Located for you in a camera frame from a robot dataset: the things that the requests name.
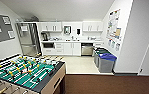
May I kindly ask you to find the black coffee maker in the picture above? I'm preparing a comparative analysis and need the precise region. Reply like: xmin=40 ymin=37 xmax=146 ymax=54
xmin=40 ymin=31 xmax=49 ymax=42

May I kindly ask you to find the grey bin black lid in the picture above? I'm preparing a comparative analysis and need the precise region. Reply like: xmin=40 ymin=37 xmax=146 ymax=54
xmin=93 ymin=46 xmax=108 ymax=54

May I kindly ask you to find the white drawer stack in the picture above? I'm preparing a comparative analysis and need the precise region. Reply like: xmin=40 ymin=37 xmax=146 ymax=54
xmin=92 ymin=41 xmax=104 ymax=49
xmin=54 ymin=42 xmax=64 ymax=56

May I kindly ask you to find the grey bin blue lid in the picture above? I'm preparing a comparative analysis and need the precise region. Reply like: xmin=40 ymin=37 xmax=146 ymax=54
xmin=98 ymin=53 xmax=118 ymax=74

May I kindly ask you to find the grey bin green lid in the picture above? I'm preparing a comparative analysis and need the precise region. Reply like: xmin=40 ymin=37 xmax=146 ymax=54
xmin=94 ymin=49 xmax=113 ymax=68

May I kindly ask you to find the wide white drawer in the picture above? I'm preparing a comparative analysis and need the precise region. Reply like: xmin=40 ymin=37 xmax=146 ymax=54
xmin=42 ymin=48 xmax=56 ymax=56

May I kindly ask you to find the blue framed cork board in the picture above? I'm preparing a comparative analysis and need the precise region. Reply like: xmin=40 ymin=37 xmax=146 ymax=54
xmin=114 ymin=28 xmax=122 ymax=38

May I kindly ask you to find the small white printed notice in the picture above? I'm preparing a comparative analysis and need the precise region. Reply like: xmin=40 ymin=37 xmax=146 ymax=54
xmin=111 ymin=41 xmax=116 ymax=49
xmin=115 ymin=42 xmax=121 ymax=52

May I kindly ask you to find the stainless steel refrigerator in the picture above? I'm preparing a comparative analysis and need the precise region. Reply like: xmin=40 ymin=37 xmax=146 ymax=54
xmin=15 ymin=22 xmax=42 ymax=57

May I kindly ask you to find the large colourful wall poster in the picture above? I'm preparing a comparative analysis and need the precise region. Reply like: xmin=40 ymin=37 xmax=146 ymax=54
xmin=106 ymin=9 xmax=122 ymax=41

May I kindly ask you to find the white wall cabinet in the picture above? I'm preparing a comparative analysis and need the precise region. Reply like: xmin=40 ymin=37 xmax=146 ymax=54
xmin=82 ymin=21 xmax=104 ymax=33
xmin=39 ymin=21 xmax=63 ymax=33

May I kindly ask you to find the small blue printed notice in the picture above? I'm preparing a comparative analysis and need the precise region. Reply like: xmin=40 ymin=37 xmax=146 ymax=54
xmin=107 ymin=39 xmax=112 ymax=46

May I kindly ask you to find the black built-in microwave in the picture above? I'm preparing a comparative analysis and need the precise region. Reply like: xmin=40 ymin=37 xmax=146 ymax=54
xmin=42 ymin=42 xmax=56 ymax=49

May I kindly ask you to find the grey wall notice board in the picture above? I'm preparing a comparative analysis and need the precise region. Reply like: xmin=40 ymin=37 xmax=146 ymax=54
xmin=0 ymin=13 xmax=16 ymax=45

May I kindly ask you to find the chrome sink faucet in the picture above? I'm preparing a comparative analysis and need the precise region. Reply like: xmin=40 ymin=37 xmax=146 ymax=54
xmin=71 ymin=35 xmax=76 ymax=41

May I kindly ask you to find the green foosball table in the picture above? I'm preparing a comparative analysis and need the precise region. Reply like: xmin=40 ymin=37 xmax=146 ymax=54
xmin=0 ymin=53 xmax=66 ymax=94

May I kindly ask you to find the white fridge notice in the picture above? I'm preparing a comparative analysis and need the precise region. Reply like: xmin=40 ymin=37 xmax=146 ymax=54
xmin=20 ymin=25 xmax=29 ymax=33

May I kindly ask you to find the white double-door base cabinet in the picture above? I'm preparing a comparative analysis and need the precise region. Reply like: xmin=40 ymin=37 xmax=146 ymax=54
xmin=63 ymin=42 xmax=82 ymax=57

